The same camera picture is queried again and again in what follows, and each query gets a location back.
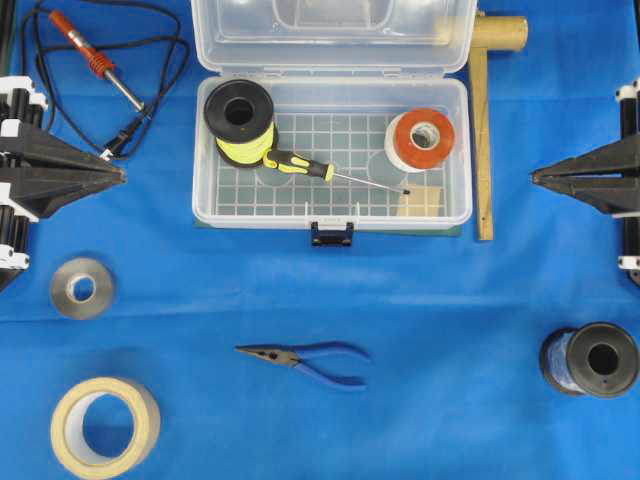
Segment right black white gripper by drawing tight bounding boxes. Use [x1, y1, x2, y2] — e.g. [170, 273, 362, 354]
[530, 78, 640, 287]

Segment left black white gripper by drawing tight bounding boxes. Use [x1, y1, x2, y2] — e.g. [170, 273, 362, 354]
[0, 75, 127, 294]

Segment yellow and black screwdriver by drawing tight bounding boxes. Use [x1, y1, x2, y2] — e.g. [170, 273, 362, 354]
[262, 149, 411, 195]

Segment clear plastic toolbox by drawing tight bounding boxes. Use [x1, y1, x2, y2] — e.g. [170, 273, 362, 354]
[192, 1, 477, 244]

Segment grey tape roll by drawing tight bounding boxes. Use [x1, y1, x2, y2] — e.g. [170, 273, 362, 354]
[50, 257, 115, 320]

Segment red soldering iron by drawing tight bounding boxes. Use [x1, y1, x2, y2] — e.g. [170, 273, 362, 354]
[48, 10, 145, 112]

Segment green cutting mat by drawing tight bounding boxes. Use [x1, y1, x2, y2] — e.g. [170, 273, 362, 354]
[193, 218, 463, 239]

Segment wooden mallet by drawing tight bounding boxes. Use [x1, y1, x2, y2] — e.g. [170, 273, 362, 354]
[468, 11, 529, 241]

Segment small brown cardboard piece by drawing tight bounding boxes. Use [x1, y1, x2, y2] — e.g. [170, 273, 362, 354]
[396, 185, 445, 217]

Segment blue table cloth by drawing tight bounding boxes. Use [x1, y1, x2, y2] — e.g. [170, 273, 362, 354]
[1, 1, 639, 479]

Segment red tape roll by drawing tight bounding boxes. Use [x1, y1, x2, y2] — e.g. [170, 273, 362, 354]
[384, 108, 455, 173]

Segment beige masking tape roll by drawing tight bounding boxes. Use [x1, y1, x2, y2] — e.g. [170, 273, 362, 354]
[50, 377, 161, 479]

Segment blue needle nose pliers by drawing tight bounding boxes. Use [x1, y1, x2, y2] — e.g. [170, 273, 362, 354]
[234, 341, 372, 392]

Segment blue wire spool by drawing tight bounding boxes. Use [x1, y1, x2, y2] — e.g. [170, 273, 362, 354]
[539, 322, 639, 398]

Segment black power cable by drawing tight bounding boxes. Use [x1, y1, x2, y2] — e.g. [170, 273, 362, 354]
[19, 0, 192, 162]

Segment yellow wire spool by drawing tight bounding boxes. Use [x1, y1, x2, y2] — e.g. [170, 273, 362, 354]
[203, 79, 277, 169]

